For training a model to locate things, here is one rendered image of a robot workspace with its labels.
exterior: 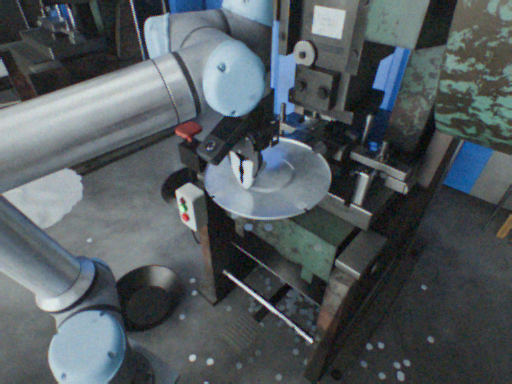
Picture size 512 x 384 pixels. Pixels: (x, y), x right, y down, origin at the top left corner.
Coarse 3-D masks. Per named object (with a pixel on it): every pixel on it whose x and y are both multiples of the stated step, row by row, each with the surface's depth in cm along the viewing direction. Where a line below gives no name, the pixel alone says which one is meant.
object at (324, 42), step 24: (312, 0) 67; (336, 0) 63; (312, 24) 69; (336, 24) 66; (312, 48) 71; (336, 48) 68; (312, 72) 71; (336, 72) 70; (312, 96) 74; (336, 96) 73; (360, 96) 77
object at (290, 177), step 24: (288, 144) 83; (216, 168) 76; (288, 168) 75; (312, 168) 75; (240, 192) 70; (264, 192) 70; (288, 192) 69; (312, 192) 69; (264, 216) 64; (288, 216) 64
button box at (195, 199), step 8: (192, 184) 96; (176, 192) 94; (184, 192) 93; (192, 192) 93; (200, 192) 93; (192, 200) 91; (200, 200) 94; (192, 208) 93; (200, 208) 95; (192, 216) 95; (200, 216) 97; (192, 224) 98; (200, 224) 99; (192, 232) 109
